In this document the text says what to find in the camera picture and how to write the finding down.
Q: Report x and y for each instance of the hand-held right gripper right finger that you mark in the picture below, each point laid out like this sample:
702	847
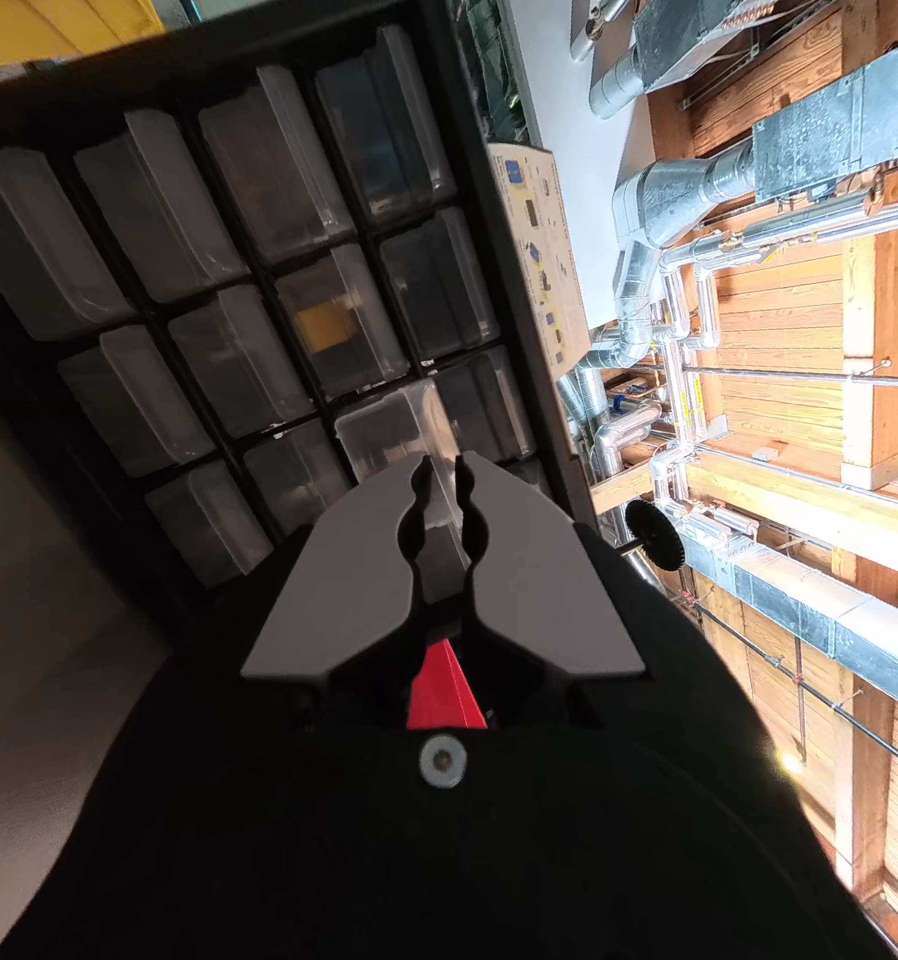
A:
557	600

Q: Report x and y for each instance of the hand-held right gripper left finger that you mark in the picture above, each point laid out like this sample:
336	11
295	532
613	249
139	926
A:
329	600

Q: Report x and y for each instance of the red plastic bin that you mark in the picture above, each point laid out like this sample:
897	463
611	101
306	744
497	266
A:
446	690

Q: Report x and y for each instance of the clear plastic drawer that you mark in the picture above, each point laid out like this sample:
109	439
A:
389	435

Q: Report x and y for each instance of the black drawer cabinet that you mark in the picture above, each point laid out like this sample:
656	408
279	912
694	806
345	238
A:
479	225

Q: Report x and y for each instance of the yellow plastic bin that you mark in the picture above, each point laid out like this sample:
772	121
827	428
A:
59	23

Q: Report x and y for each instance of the black round ribbed disc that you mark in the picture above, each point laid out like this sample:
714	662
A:
655	536

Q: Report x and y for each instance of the wooden ceiling beam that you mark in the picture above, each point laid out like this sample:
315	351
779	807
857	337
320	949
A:
622	488

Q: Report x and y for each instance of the silver pipe bundle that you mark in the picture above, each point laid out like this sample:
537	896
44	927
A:
644	360

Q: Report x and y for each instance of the printed instruction sheet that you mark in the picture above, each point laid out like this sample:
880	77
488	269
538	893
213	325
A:
539	240

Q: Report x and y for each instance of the metal air duct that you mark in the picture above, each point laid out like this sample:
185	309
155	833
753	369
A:
779	150
824	600

